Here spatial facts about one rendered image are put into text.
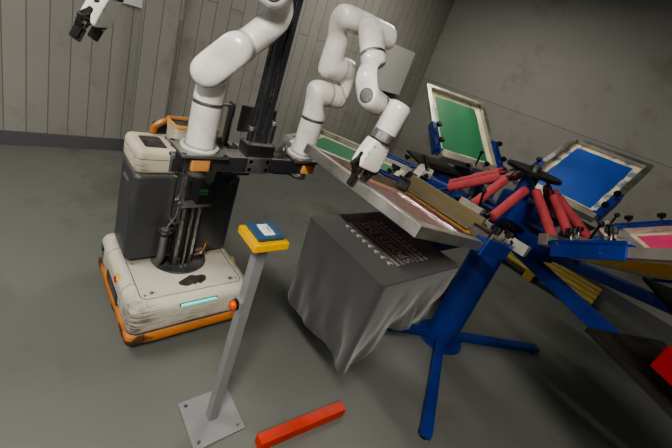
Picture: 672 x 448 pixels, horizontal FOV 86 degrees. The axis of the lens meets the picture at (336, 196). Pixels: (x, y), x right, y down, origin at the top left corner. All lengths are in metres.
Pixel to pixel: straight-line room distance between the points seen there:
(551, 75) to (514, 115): 0.62
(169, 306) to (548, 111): 4.81
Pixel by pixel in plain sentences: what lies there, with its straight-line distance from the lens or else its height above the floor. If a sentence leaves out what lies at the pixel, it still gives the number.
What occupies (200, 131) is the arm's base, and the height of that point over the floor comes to 1.21.
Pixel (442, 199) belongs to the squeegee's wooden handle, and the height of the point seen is 1.14.
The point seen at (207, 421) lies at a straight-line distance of 1.89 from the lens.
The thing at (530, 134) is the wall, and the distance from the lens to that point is 5.45.
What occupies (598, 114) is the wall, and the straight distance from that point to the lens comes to 5.29.
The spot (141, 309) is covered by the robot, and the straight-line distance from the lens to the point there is 1.91.
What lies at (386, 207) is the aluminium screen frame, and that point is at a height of 1.22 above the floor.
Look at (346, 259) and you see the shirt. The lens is 1.31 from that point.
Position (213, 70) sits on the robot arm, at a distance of 1.13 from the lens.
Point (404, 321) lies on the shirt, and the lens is 1.57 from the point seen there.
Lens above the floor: 1.59
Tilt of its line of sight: 21 degrees down
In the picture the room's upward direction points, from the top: 20 degrees clockwise
